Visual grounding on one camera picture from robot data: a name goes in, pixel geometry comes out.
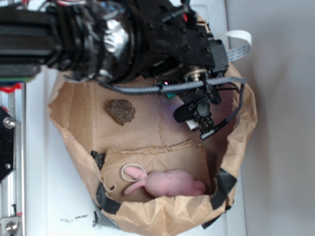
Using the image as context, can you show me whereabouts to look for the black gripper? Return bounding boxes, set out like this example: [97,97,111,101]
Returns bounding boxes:
[137,0,229,104]

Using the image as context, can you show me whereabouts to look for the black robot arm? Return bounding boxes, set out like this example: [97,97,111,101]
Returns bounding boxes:
[0,0,229,104]

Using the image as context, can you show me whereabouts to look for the small black microphone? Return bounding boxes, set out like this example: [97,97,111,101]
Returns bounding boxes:
[173,104,195,123]

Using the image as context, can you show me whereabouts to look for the brown rock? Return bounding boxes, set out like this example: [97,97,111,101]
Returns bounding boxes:
[106,99,136,126]

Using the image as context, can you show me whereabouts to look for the brown paper bag tray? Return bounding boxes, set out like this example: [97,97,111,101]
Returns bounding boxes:
[48,73,257,236]

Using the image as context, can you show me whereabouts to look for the white rubber band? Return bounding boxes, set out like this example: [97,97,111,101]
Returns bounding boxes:
[121,163,147,182]

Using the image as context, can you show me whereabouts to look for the pink plush bunny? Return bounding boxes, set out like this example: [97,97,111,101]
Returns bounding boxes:
[124,170,206,197]

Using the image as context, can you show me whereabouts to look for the white flat ribbon cable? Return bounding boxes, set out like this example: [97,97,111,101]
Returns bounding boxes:
[215,29,253,62]

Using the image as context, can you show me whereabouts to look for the grey braided cable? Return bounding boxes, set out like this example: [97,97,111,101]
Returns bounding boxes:
[99,76,248,131]

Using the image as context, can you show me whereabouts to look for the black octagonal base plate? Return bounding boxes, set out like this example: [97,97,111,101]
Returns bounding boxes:
[0,106,16,183]

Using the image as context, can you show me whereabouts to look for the aluminium extrusion rail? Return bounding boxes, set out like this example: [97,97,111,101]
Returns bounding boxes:
[0,85,25,235]

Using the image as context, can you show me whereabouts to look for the metal corner bracket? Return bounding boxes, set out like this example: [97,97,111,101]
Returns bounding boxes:
[0,216,23,236]

